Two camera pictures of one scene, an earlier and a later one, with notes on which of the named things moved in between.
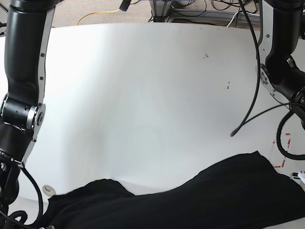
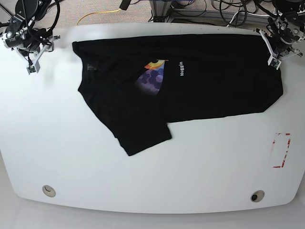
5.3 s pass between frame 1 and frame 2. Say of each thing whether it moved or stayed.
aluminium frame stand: stayed
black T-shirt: moved
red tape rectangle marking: stayed
